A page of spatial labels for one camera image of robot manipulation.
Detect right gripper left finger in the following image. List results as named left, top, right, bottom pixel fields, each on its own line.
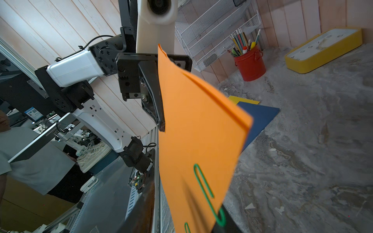
left=117, top=182, right=155, bottom=233

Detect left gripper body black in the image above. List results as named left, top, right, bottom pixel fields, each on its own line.
left=116, top=52, right=158, bottom=101

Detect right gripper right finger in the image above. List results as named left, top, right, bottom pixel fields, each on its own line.
left=211, top=205, right=242, bottom=233

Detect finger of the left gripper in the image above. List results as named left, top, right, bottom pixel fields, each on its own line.
left=138, top=61, right=166, bottom=132

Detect green paperclip orange side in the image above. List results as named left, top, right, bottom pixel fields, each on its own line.
left=193, top=164, right=227, bottom=228

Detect orange paper document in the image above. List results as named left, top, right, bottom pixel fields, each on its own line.
left=158, top=48, right=254, bottom=233

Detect yellow paper document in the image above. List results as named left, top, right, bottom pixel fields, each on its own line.
left=228, top=96, right=260, bottom=105

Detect blue paper document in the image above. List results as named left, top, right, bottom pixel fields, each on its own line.
left=237, top=102, right=280, bottom=150

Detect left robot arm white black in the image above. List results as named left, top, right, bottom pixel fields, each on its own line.
left=35, top=35, right=165, bottom=173

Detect pencils in cup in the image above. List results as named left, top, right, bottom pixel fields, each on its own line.
left=228, top=29, right=261, bottom=57

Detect red pencil cup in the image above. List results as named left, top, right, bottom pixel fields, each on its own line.
left=234, top=45, right=266, bottom=82

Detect yellow alarm clock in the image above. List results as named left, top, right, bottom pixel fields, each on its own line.
left=285, top=28, right=363, bottom=74

